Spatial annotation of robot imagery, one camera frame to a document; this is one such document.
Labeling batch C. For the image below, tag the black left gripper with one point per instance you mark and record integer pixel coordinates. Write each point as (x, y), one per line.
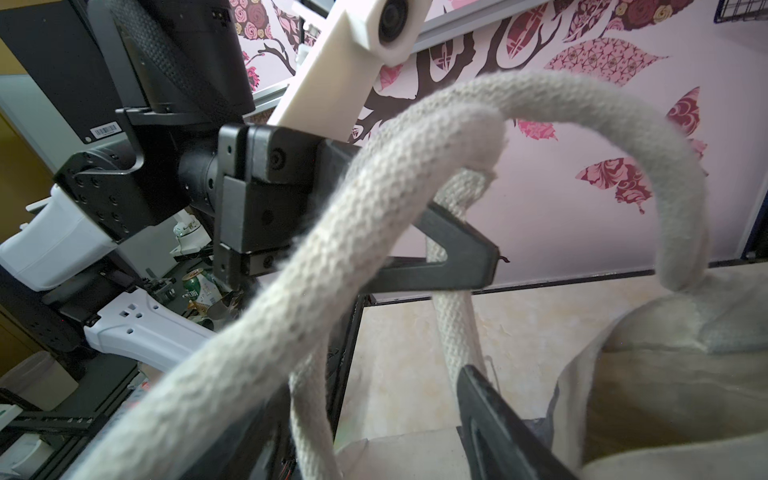
(270, 181)

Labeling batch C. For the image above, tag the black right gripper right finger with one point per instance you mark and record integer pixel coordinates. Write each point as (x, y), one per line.
(497, 443)

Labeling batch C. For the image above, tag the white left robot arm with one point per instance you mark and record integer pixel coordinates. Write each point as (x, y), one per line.
(184, 94)

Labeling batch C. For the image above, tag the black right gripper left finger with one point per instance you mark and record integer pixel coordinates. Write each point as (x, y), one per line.
(258, 446)

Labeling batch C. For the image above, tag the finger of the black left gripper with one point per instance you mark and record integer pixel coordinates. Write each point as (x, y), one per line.
(470, 264)

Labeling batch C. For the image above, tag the black wire basket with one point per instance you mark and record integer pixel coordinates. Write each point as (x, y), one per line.
(740, 11)

